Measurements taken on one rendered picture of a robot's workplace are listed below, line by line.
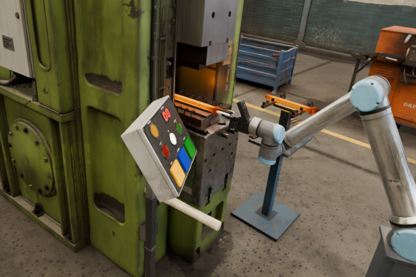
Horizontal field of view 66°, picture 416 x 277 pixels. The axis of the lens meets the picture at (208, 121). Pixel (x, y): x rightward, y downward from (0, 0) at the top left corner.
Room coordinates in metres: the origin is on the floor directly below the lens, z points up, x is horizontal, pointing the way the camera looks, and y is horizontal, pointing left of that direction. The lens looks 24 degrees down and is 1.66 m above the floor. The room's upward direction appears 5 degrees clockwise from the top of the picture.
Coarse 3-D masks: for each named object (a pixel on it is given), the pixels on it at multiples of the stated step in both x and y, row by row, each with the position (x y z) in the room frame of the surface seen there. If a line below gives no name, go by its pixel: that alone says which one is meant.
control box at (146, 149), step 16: (144, 112) 1.13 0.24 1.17; (160, 112) 1.11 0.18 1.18; (176, 112) 1.24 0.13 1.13; (128, 128) 0.98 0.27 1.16; (144, 128) 0.94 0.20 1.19; (160, 128) 1.04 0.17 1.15; (176, 128) 1.16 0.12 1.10; (128, 144) 0.93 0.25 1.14; (144, 144) 0.92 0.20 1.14; (160, 144) 0.98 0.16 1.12; (176, 144) 1.09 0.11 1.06; (144, 160) 0.92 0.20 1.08; (160, 160) 0.92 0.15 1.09; (192, 160) 1.14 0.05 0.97; (144, 176) 0.92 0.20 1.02; (160, 176) 0.91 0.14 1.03; (160, 192) 0.91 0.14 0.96; (176, 192) 0.91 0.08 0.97
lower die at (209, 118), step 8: (176, 104) 1.69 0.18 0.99; (184, 104) 1.70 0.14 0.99; (192, 104) 1.69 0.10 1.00; (200, 112) 1.61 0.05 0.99; (208, 112) 1.62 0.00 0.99; (184, 120) 1.58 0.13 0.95; (192, 120) 1.56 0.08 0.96; (200, 120) 1.53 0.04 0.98; (208, 120) 1.58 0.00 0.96; (216, 120) 1.66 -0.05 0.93
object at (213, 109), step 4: (176, 96) 1.75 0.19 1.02; (180, 96) 1.75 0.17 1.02; (184, 96) 1.76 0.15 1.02; (180, 100) 1.74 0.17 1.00; (184, 100) 1.72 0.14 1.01; (188, 100) 1.71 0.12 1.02; (192, 100) 1.71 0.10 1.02; (196, 100) 1.72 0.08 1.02; (196, 104) 1.68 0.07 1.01; (200, 104) 1.66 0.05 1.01; (204, 104) 1.66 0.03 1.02; (208, 104) 1.67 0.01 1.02; (204, 108) 1.65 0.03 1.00; (208, 108) 1.64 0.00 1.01; (212, 108) 1.62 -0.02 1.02; (216, 108) 1.61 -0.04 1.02; (220, 108) 1.62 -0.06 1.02; (212, 112) 1.61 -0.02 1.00; (224, 112) 1.58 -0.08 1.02; (228, 112) 1.58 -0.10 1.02; (232, 112) 1.58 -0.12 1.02
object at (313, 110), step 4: (268, 96) 2.10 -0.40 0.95; (272, 96) 2.10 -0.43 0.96; (276, 100) 2.07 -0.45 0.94; (280, 100) 2.05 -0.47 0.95; (284, 100) 2.04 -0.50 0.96; (288, 104) 2.01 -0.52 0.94; (292, 104) 2.00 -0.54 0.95; (296, 104) 1.98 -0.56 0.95; (300, 104) 1.99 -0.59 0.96; (304, 108) 1.95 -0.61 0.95; (308, 108) 1.93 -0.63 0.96; (312, 108) 1.92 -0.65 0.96; (316, 108) 1.92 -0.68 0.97; (312, 112) 1.92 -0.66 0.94; (316, 112) 1.91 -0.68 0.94
